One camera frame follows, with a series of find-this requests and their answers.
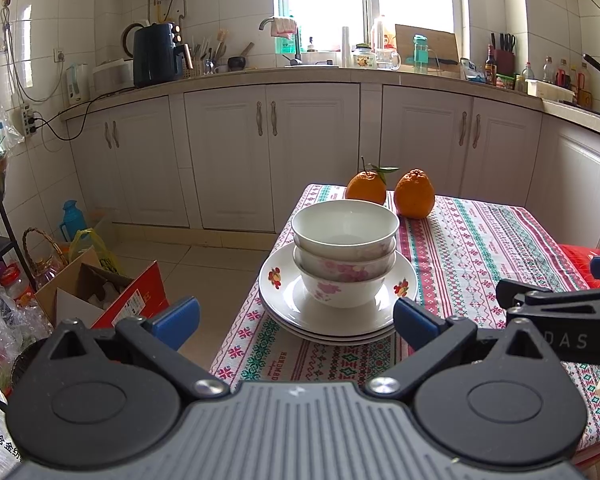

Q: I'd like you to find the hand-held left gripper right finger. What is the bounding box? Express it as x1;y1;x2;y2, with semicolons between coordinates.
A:
364;296;548;403

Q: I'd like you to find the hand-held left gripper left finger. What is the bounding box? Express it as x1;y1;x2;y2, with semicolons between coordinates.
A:
47;296;231;403

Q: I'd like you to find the white floral bowl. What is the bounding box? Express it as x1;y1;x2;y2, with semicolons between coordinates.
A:
291;200;400;261
297;260;393;309
293;240;397;283

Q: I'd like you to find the white fruit print plate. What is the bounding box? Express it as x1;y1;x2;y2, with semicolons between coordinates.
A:
275;320;398;345
262;305;406;340
258;242;418;333

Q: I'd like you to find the red snack box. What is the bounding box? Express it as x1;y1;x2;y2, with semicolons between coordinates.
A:
557;244;600;291

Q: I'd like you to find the red cardboard carton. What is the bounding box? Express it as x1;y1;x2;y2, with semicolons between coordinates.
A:
35;260;171;331

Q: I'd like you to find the patterned tablecloth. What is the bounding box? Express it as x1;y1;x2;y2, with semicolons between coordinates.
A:
209;183;600;461

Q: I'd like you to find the yellow plastic bag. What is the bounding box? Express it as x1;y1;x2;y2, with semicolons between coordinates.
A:
69;229;126;277

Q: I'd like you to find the bumpy orange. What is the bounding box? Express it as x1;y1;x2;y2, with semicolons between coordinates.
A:
394;168;436;220

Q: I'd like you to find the orange with stem leaf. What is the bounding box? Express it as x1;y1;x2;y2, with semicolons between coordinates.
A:
345;156;400;206

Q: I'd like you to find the blue thermos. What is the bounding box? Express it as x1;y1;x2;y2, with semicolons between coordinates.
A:
61;200;81;243

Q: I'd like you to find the wicker basket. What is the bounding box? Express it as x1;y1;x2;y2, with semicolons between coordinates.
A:
22;227;70;286

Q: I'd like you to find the white plastic tray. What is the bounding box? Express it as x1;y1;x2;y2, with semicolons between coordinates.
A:
525;78;577;103

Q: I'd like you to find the black metal rack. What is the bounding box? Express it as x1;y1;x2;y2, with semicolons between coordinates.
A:
0;165;36;291

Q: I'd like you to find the knife block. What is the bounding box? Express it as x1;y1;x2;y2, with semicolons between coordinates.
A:
490;32;517;68

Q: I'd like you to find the white rice cooker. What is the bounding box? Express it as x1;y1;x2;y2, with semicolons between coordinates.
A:
92;59;134;93

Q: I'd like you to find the white kettle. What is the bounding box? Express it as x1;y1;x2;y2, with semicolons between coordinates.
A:
66;63;91;106

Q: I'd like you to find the utensil holder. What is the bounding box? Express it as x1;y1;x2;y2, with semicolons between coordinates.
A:
187;30;228;77

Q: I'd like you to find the kitchen countertop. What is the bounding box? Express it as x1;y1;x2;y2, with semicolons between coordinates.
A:
60;65;600;136

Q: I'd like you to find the glass mug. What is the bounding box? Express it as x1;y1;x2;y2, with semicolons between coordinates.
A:
376;47;402;71

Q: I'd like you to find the black mortar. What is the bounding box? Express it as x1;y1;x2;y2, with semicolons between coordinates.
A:
227;42;255;72

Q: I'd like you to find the dark blue air fryer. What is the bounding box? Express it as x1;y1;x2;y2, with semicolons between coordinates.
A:
132;22;193;88

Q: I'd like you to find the teal water bottle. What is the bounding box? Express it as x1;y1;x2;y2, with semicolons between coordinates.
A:
412;35;429;73

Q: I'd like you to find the glass jar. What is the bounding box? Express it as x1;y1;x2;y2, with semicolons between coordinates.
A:
352;44;378;70

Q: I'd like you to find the wooden cutting board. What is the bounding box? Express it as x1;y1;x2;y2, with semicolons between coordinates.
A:
395;24;460;73

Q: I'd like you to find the cooking oil bottle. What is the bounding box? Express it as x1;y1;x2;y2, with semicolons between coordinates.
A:
372;15;396;51

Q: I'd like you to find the metal faucet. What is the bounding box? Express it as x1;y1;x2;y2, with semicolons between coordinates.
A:
258;16;303;66

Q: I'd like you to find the window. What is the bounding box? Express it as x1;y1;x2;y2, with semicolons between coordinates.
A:
275;0;466;53

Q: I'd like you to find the black power cable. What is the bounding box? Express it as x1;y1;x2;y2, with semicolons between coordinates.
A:
32;99;97;142

